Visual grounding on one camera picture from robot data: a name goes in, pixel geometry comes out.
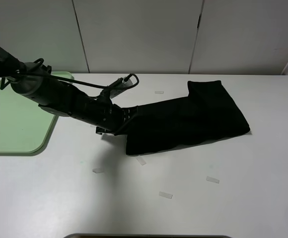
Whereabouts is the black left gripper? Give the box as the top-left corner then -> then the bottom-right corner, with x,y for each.
95,104 -> 138,135

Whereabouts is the black short sleeve t-shirt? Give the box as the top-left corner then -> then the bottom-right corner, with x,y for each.
126,80 -> 250,156

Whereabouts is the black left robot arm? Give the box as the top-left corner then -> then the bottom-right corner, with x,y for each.
0,47 -> 138,135

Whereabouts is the green plastic tray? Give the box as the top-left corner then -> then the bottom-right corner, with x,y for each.
0,71 -> 74,156

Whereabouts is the white tape piece left front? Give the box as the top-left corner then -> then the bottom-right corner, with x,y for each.
92,168 -> 104,174

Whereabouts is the white tape piece right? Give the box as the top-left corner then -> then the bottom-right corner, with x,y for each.
206,176 -> 219,184

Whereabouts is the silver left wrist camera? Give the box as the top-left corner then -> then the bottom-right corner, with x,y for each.
109,78 -> 133,99

